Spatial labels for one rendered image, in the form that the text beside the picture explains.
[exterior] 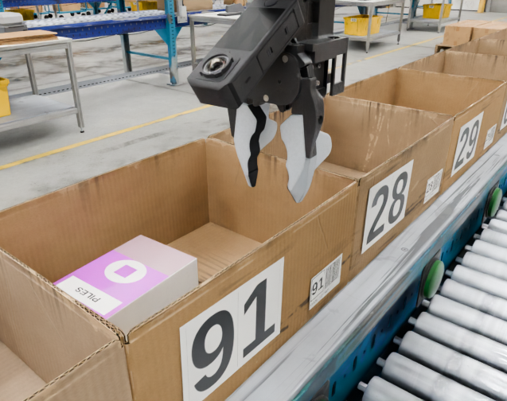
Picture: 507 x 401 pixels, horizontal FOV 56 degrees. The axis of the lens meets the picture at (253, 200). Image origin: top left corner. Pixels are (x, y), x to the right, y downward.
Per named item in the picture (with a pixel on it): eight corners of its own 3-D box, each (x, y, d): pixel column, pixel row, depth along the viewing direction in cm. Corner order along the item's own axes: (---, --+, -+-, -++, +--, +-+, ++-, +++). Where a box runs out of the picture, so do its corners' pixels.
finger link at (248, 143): (279, 173, 54) (298, 97, 49) (246, 190, 50) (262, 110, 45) (259, 161, 55) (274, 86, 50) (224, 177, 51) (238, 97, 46)
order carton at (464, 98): (440, 196, 99) (456, 116, 92) (319, 163, 116) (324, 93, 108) (493, 145, 127) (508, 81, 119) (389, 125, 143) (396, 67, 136)
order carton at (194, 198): (146, 477, 45) (124, 339, 37) (-3, 339, 61) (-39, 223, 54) (350, 282, 72) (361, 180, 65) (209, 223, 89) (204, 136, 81)
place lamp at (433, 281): (428, 306, 83) (434, 274, 80) (421, 303, 84) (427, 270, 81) (442, 287, 88) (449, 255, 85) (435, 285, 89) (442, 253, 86)
